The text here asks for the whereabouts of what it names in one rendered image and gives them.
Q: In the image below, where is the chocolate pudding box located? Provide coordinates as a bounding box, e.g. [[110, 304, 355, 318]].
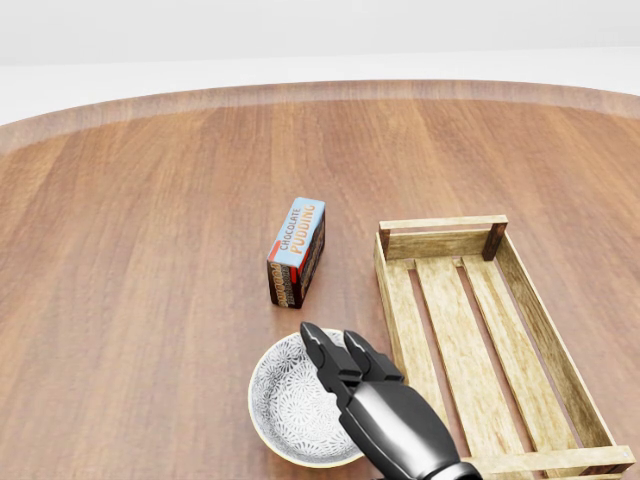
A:
[[266, 196, 327, 310]]

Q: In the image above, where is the wooden slat tray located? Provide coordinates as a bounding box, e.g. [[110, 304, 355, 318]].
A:
[[373, 214, 634, 480]]

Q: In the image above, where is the patterned black white bowl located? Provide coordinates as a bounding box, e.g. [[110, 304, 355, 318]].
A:
[[247, 328, 367, 470]]

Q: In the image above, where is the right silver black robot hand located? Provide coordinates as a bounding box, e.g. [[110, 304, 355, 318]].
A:
[[299, 321, 462, 479]]

